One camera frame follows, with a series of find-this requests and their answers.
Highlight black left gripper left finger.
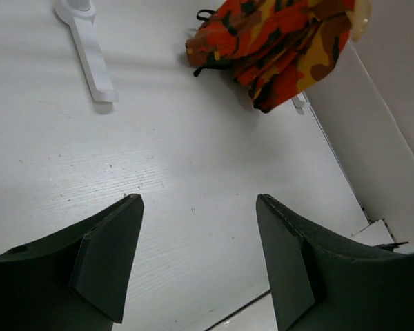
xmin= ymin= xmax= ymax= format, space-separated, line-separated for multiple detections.
xmin=0 ymin=194 xmax=144 ymax=330

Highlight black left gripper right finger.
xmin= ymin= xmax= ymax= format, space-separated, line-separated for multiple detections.
xmin=256 ymin=194 xmax=414 ymax=330

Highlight orange camouflage trousers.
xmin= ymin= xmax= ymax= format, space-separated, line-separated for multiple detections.
xmin=185 ymin=0 xmax=355 ymax=113

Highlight wooden clothes hanger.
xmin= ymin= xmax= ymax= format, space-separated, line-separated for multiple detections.
xmin=346 ymin=0 xmax=372 ymax=42

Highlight white clothes rack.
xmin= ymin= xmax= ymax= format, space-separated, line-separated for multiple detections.
xmin=53 ymin=0 xmax=311 ymax=115

